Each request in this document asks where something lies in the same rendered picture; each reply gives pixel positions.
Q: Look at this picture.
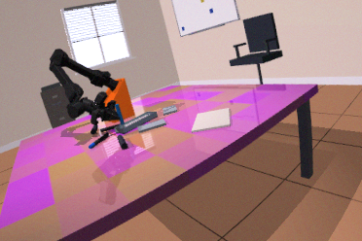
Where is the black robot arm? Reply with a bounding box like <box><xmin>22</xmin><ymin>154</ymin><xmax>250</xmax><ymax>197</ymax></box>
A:
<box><xmin>50</xmin><ymin>49</ymin><xmax>119</xmax><ymax>119</ymax></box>

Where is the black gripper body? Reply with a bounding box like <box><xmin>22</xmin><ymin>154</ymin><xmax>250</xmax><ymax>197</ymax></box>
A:
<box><xmin>87</xmin><ymin>100</ymin><xmax>116</xmax><ymax>125</ymax></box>

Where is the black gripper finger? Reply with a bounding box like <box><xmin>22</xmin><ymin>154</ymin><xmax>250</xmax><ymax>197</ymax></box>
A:
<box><xmin>101</xmin><ymin>108</ymin><xmax>120</xmax><ymax>121</ymax></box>
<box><xmin>108</xmin><ymin>104</ymin><xmax>118</xmax><ymax>116</ymax></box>

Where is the white flat rectangular slab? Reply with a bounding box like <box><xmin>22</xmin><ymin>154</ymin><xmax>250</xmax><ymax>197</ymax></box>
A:
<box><xmin>192</xmin><ymin>108</ymin><xmax>231</xmax><ymax>133</ymax></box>

